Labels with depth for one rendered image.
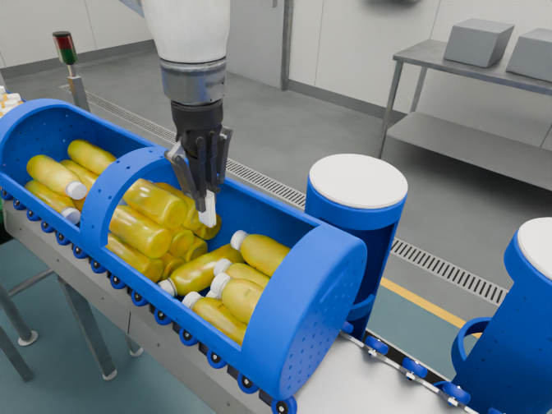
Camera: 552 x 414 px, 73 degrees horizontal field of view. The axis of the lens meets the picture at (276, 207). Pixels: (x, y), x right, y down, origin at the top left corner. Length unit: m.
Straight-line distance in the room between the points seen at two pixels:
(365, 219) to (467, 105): 2.96
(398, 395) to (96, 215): 0.64
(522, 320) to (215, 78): 0.87
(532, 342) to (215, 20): 0.95
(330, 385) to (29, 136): 0.92
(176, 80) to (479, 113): 3.50
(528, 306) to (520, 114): 2.90
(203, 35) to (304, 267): 0.32
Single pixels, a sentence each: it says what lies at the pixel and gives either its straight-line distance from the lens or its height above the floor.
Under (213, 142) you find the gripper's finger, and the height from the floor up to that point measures 1.33.
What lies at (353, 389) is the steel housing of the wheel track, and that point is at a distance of 0.77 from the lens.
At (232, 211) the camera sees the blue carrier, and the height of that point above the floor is 1.07.
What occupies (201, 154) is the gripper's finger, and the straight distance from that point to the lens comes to 0.58.
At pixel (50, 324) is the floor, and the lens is 2.21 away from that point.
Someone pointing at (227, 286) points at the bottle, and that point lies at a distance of 0.64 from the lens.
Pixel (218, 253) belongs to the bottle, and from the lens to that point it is 0.80.
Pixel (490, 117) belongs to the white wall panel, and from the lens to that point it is 3.86.
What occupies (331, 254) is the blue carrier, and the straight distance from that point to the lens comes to 0.53.
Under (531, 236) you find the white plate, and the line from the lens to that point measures 1.07.
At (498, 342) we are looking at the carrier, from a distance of 1.14.
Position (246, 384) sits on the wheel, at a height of 0.96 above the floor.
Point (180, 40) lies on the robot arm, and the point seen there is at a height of 1.49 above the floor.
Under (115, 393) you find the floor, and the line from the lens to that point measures 1.88.
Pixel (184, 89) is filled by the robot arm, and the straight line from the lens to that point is 0.52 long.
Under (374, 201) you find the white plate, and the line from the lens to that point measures 1.00.
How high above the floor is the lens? 1.60
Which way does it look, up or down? 37 degrees down
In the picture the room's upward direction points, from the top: 3 degrees clockwise
